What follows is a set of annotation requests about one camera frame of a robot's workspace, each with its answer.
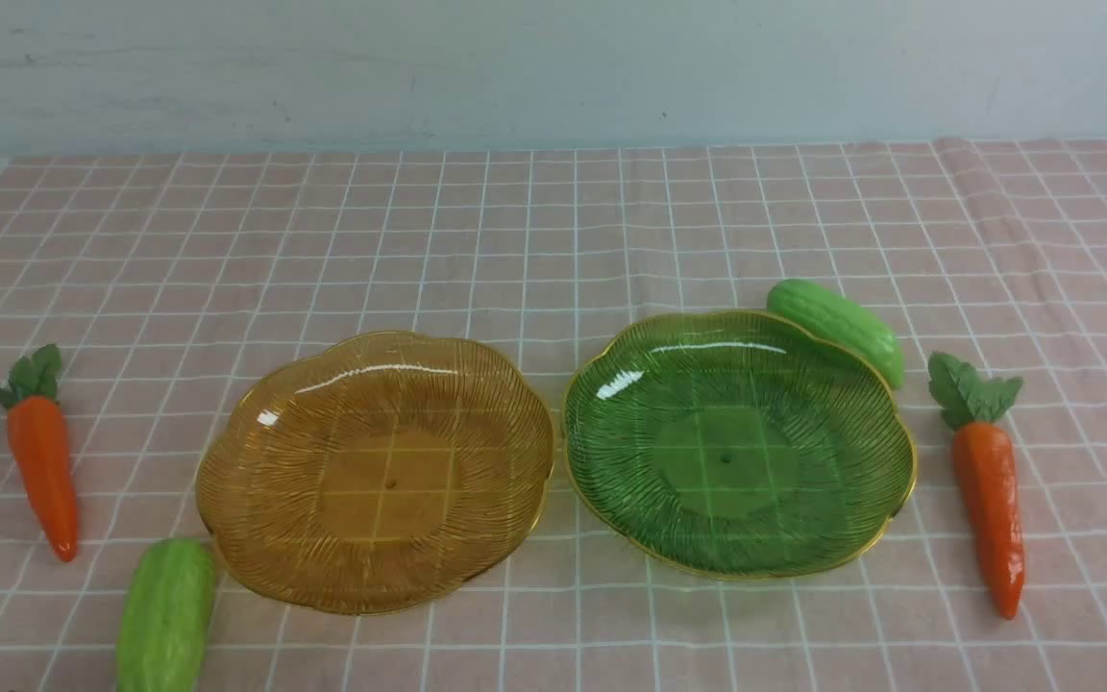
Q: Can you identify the green toy cucumber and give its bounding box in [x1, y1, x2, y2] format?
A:
[115, 537, 218, 691]
[766, 279, 906, 390]

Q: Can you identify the orange toy carrot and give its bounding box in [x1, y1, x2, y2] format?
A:
[927, 351, 1026, 621]
[0, 343, 79, 562]

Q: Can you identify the green ribbed glass plate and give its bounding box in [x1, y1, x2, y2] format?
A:
[562, 310, 919, 580]

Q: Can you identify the amber ribbed glass plate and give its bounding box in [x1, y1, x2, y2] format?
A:
[196, 332, 556, 616]

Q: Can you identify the pink checkered tablecloth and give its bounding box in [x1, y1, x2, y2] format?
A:
[0, 140, 1107, 691]

